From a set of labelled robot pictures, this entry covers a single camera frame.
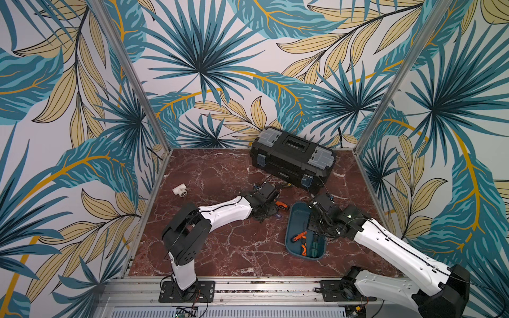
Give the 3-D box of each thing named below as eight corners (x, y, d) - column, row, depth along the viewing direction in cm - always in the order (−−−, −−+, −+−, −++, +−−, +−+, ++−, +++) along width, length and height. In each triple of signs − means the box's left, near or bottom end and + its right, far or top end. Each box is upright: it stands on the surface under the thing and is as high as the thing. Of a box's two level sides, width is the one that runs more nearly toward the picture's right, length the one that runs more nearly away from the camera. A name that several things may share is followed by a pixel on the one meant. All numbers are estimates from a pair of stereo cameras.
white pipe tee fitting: (173, 197, 101) (171, 193, 98) (176, 186, 105) (174, 183, 102) (186, 197, 101) (184, 193, 98) (188, 186, 105) (187, 183, 102)
